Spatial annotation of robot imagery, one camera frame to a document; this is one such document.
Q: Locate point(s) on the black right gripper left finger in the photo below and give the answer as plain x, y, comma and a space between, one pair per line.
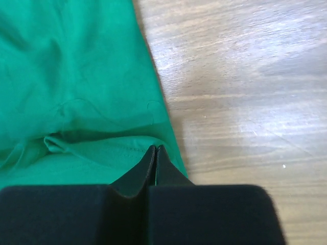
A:
79, 214

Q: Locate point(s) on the green t shirt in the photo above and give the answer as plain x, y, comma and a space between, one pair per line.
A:
80, 98

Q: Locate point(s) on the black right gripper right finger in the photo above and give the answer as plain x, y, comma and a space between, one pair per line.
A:
180, 212

